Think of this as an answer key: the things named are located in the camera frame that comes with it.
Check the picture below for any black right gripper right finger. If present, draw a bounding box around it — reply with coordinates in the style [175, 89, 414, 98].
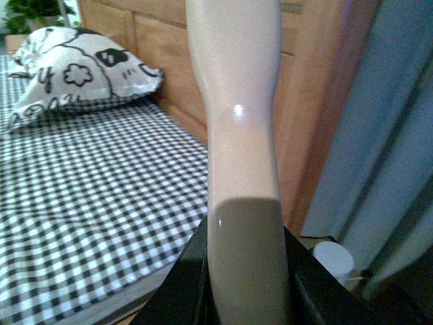
[284, 230, 432, 324]

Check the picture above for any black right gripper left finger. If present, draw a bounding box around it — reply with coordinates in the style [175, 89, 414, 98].
[131, 218, 217, 324]

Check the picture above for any beige hand brush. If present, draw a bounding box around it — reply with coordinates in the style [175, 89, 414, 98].
[185, 1, 291, 324]

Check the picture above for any white paper cup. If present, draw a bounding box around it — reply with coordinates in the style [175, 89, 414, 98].
[313, 241, 355, 286]

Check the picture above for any grey curtain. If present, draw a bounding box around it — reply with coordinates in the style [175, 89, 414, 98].
[302, 1, 432, 298]

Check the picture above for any black white checkered bedsheet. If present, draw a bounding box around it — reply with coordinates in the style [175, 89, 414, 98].
[0, 53, 209, 325]

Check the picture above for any wooden bed headboard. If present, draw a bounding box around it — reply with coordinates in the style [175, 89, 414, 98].
[78, 1, 380, 236]

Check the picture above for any white cartoon print pillow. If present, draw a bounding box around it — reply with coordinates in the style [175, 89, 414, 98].
[6, 26, 164, 131]

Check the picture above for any large potted green plant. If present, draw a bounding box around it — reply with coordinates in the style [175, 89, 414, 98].
[1, 0, 81, 35]

